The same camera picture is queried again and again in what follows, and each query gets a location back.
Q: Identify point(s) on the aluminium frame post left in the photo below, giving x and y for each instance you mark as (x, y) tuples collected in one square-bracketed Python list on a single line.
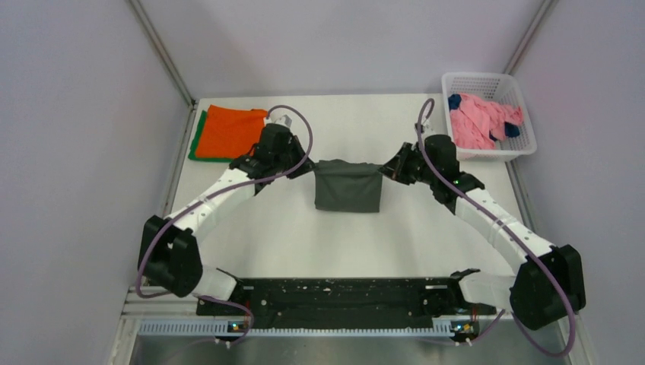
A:
[(160, 50)]

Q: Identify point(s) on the white plastic laundry basket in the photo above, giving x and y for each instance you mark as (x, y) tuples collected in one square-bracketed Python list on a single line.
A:
[(491, 87)]

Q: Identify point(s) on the aluminium frame post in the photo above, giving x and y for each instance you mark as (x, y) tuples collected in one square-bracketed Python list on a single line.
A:
[(160, 50), (540, 17)]

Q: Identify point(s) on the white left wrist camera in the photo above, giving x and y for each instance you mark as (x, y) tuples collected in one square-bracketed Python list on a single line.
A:
[(284, 120)]

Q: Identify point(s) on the pink crumpled t-shirt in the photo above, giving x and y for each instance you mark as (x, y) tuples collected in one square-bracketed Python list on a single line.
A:
[(473, 123)]

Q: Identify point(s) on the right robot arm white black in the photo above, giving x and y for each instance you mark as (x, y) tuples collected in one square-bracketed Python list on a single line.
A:
[(547, 280)]

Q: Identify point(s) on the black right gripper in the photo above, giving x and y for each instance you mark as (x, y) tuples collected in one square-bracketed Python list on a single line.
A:
[(396, 167)]

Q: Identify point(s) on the white slotted cable duct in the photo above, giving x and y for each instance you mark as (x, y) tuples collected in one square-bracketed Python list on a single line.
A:
[(222, 328)]

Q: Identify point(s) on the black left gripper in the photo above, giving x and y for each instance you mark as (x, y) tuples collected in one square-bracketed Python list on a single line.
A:
[(293, 143)]

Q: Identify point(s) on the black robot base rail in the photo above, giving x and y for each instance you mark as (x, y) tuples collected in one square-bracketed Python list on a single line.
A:
[(345, 303)]

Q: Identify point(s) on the aluminium frame post right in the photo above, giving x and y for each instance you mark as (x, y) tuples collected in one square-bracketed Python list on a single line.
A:
[(540, 17)]

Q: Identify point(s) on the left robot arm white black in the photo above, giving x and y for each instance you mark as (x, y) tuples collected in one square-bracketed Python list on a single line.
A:
[(170, 253)]

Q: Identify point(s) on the folded orange t-shirt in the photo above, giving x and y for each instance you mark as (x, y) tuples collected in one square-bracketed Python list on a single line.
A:
[(241, 128)]

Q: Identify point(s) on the grey t-shirt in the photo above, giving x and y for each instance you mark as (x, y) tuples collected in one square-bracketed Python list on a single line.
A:
[(342, 186)]

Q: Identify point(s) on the folded green t-shirt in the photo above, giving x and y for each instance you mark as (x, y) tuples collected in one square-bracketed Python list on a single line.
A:
[(204, 146)]

